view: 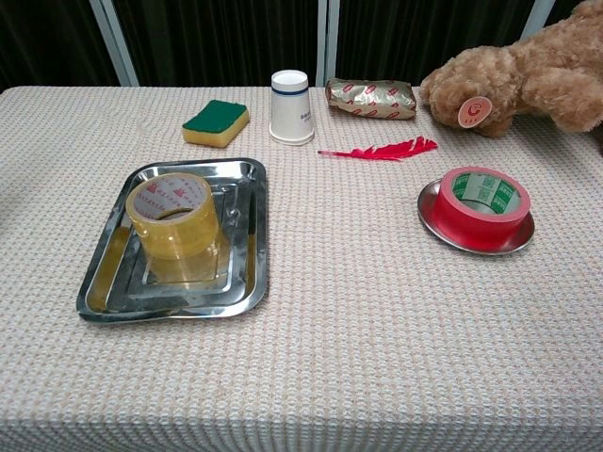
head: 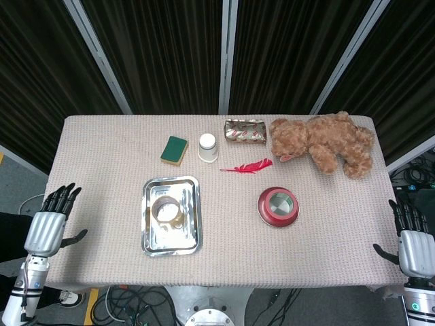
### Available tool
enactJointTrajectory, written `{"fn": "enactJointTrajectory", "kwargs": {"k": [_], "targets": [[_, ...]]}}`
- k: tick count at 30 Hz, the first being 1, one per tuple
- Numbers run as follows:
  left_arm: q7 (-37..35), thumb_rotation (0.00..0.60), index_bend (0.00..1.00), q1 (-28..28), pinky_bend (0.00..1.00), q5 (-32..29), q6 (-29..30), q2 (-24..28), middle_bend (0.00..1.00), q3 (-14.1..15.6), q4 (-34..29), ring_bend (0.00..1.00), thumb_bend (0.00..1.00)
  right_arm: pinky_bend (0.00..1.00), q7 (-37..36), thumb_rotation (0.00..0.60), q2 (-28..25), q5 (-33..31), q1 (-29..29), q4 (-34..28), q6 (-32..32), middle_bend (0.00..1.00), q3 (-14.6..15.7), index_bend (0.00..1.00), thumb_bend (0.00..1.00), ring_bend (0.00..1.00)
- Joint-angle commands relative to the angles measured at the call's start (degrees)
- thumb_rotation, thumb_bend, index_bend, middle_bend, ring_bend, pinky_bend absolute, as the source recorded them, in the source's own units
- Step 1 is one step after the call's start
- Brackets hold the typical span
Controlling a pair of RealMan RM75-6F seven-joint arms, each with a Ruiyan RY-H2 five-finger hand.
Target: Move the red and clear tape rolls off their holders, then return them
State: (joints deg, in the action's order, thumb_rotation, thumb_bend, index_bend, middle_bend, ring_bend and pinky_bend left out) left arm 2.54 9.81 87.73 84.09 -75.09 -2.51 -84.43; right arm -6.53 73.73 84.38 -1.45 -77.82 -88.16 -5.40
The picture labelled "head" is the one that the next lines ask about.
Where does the black pleated curtain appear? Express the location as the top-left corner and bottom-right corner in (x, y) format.
(321, 0), (435, 167)
(228, 0), (375, 115)
(80, 0), (225, 115)
(0, 0), (124, 174)

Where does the rectangular steel tray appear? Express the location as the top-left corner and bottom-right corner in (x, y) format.
(141, 175), (204, 256)

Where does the beige woven tablecloth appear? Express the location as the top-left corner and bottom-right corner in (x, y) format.
(43, 114), (408, 291)

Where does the red tape roll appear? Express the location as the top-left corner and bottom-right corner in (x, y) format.
(257, 186), (300, 227)

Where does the brown teddy bear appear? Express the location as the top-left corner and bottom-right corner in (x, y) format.
(269, 111), (376, 179)

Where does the black white sneaker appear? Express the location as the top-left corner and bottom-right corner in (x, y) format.
(57, 289), (86, 309)

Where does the yellow transparent tape roll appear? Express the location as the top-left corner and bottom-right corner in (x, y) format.
(151, 196), (186, 230)

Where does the white paper cup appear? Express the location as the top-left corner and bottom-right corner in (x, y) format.
(197, 133), (219, 164)

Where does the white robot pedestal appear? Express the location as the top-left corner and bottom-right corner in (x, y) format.
(162, 285), (256, 326)

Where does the green yellow sponge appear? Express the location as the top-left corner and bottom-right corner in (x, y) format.
(160, 135), (190, 168)

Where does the black floor cable bundle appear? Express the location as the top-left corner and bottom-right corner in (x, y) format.
(91, 285), (179, 326)
(389, 151), (435, 193)

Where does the white metal frame post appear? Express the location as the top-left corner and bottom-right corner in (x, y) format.
(218, 0), (239, 115)
(386, 141), (435, 174)
(63, 0), (133, 115)
(309, 0), (392, 115)

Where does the gold foil snack package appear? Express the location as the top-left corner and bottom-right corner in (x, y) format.
(223, 118), (268, 146)

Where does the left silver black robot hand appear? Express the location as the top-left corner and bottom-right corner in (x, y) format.
(23, 182), (88, 258)

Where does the small steel plate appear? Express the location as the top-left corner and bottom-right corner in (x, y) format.
(257, 186), (300, 228)

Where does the red feather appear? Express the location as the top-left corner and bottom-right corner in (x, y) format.
(220, 158), (274, 175)

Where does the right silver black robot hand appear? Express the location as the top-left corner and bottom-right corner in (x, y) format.
(372, 198), (435, 279)

